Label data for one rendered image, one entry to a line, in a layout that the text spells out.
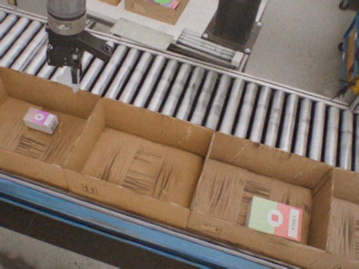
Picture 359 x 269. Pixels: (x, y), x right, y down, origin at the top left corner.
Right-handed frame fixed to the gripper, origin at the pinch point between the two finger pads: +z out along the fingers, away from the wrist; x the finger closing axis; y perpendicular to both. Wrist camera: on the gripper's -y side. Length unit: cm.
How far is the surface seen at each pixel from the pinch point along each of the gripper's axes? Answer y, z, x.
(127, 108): -14.3, 17.1, -6.1
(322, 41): -164, 106, -172
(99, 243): -9, 59, 26
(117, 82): -8, 45, -42
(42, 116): 15.1, 28.9, -7.5
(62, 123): 8.5, 32.4, -7.9
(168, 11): -28, 35, -84
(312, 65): -150, 108, -143
